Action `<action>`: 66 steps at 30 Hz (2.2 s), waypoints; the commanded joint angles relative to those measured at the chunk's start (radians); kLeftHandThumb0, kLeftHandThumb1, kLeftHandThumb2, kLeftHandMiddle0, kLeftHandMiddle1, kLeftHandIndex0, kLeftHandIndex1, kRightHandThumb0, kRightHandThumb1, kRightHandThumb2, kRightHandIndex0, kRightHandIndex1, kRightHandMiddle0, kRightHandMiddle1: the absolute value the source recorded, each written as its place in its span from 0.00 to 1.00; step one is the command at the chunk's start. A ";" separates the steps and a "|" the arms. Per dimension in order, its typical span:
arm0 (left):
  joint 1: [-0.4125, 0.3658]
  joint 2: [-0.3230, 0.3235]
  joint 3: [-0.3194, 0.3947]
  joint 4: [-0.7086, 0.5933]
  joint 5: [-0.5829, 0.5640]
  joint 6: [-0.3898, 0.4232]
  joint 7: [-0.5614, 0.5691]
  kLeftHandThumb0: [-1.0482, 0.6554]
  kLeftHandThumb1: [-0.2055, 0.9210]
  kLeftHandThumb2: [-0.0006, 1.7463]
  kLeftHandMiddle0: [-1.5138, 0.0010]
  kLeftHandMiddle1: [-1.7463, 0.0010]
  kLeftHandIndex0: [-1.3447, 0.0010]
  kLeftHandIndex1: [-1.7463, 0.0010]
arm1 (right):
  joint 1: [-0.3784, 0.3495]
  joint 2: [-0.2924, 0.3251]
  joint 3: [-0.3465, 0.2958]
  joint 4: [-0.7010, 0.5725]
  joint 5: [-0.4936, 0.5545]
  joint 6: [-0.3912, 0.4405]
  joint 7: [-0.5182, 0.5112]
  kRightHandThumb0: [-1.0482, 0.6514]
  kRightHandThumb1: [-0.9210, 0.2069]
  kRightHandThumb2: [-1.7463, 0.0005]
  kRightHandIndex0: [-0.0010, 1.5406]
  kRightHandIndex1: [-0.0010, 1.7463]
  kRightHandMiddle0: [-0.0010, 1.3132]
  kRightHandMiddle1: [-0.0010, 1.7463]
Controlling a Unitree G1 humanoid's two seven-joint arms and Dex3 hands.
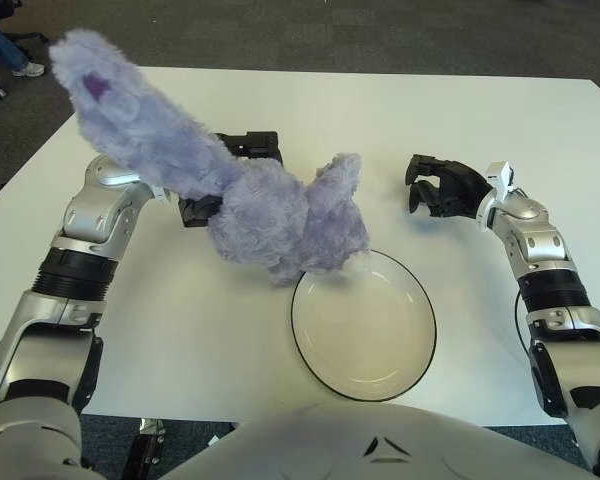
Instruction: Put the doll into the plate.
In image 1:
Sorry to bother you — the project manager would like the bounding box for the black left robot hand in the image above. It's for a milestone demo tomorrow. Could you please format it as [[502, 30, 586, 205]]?
[[179, 130, 285, 229]]

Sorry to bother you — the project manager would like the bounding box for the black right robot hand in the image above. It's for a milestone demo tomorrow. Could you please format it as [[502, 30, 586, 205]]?
[[403, 153, 494, 221]]

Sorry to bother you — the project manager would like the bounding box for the purple plush bunny doll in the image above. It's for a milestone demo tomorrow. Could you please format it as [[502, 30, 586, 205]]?
[[47, 28, 372, 287]]

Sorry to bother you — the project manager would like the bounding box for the white plate black rim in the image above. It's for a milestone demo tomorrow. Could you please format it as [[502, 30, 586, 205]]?
[[289, 248, 437, 403]]

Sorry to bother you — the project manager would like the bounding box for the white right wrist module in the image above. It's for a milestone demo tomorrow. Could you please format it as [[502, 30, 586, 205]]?
[[484, 160, 515, 204]]

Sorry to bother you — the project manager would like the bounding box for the white sneaker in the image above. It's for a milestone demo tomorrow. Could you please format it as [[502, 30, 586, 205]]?
[[12, 62, 46, 79]]

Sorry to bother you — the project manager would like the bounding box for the black chair base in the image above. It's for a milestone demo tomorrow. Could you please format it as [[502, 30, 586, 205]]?
[[0, 32, 49, 46]]

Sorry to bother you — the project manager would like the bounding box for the blue jeans leg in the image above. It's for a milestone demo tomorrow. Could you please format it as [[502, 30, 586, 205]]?
[[0, 9, 31, 71]]

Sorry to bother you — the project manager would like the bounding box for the grey robot torso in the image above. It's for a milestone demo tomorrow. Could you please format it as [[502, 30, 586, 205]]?
[[0, 399, 596, 480]]

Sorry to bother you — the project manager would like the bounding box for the black metal bracket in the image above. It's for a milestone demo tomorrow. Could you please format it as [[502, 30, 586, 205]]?
[[122, 418, 166, 480]]

